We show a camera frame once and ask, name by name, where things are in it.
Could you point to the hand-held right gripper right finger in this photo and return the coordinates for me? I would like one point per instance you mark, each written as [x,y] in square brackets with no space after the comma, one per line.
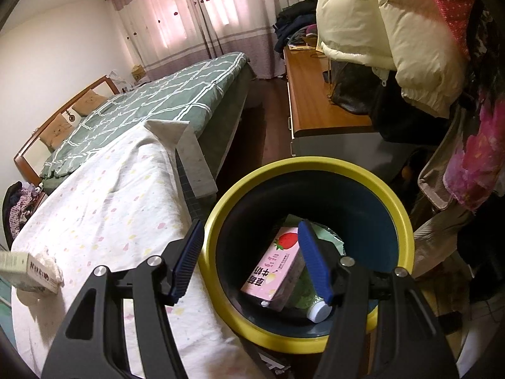
[315,264]

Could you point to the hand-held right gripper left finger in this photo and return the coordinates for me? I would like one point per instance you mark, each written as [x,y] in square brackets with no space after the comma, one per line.
[187,260]

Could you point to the green plastic refill pouch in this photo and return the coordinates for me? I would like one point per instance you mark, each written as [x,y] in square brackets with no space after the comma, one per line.
[302,290]

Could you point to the pink strawberry milk carton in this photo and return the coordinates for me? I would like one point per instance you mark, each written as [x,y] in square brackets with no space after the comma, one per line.
[272,272]

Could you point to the yellow rimmed blue bin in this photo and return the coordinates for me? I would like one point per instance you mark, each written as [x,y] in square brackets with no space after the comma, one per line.
[355,205]

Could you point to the cream drink carton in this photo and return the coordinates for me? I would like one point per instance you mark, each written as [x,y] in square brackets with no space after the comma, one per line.
[27,270]

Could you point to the beige garment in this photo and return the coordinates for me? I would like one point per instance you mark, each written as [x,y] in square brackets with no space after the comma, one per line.
[434,181]

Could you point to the wooden bed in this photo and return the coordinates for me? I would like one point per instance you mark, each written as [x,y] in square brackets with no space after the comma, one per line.
[232,110]

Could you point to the green plaid quilt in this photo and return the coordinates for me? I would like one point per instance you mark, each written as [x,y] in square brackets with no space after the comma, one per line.
[158,102]

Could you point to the long wooden cabinet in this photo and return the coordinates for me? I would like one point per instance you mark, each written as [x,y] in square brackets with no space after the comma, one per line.
[311,94]

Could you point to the black garment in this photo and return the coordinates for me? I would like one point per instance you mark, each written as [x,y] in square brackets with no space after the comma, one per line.
[402,118]

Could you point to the brown handbag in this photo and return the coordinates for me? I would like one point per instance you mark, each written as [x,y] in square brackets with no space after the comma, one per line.
[351,90]

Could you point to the pile of clothes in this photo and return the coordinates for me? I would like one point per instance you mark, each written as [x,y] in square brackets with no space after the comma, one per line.
[17,209]

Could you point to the brown pillow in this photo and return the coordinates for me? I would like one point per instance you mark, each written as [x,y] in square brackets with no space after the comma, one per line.
[57,130]
[90,102]

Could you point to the pink floral cloth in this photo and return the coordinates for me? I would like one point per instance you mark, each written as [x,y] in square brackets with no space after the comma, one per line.
[481,146]

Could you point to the pink and white curtain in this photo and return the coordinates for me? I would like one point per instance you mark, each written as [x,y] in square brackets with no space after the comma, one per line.
[177,15]

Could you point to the dark clothes heap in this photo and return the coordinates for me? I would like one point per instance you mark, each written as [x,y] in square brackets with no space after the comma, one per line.
[292,19]

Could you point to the cream puffer jacket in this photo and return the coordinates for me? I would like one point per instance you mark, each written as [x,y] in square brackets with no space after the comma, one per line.
[394,27]

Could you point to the red dotted cloth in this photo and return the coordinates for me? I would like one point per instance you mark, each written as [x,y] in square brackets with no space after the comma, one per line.
[446,0]

